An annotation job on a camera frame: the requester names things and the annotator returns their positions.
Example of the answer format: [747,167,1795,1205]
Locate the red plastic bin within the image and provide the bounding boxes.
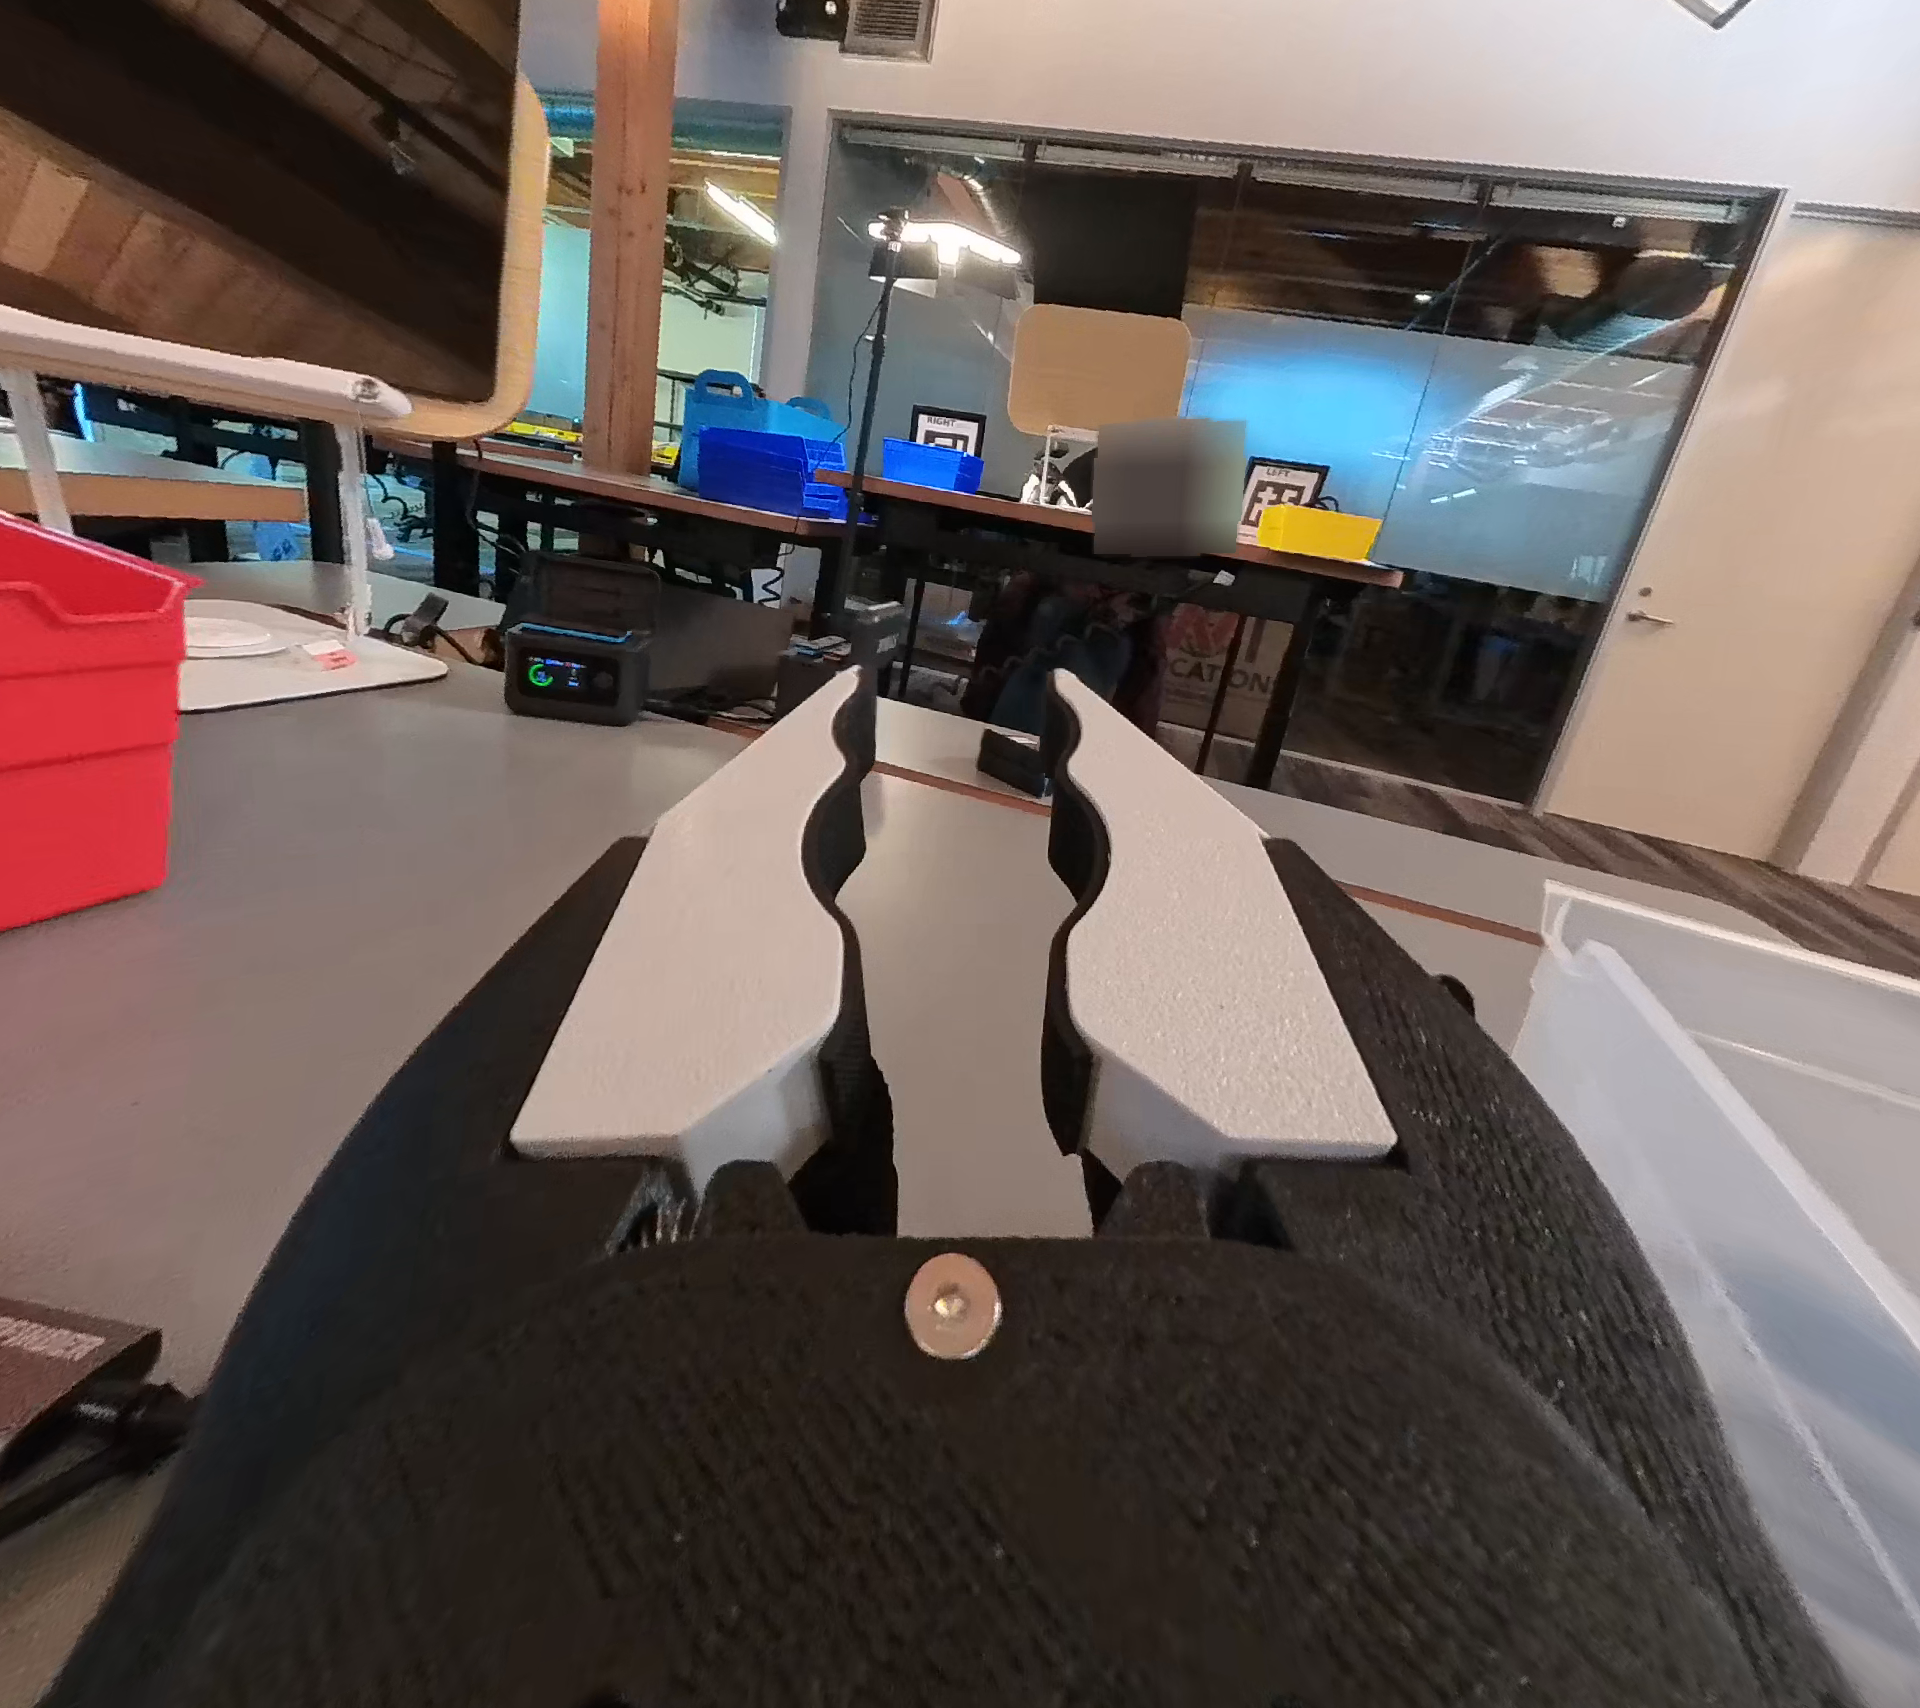
[0,511,203,933]

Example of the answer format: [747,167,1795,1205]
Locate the white mirror stand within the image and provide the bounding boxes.
[0,303,452,713]

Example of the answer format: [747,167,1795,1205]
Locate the printed cardboard box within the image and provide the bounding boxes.
[1155,612,1293,750]

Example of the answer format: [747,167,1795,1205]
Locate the wooden framed mirror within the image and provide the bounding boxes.
[0,0,553,446]

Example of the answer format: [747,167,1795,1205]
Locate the clear plastic bin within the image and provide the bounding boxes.
[1512,878,1920,1708]

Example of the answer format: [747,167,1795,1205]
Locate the white door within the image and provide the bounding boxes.
[1542,214,1920,869]

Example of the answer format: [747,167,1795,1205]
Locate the yellow plastic bin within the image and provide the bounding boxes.
[1254,504,1387,565]

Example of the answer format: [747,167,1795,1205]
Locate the wooden post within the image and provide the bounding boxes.
[583,0,697,478]

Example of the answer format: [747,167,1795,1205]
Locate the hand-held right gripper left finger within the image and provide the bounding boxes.
[510,666,906,1237]

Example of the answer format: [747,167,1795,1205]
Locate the studio light on stand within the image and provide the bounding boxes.
[832,208,1031,690]

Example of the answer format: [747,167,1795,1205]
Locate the long wooden table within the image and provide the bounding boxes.
[374,431,850,630]
[811,469,1409,792]

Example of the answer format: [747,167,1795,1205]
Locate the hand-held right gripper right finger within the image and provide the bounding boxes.
[1042,666,1400,1234]

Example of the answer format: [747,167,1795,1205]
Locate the stack of blue bins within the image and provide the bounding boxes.
[693,424,850,527]

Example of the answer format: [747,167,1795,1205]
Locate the blue tote bag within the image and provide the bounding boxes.
[683,370,805,496]

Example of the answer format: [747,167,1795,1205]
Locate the blue plastic bin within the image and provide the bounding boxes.
[883,435,988,498]

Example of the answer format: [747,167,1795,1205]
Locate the black power station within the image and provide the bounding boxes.
[502,552,761,729]

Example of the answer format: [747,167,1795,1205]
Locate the thick black cable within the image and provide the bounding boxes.
[0,1380,194,1542]

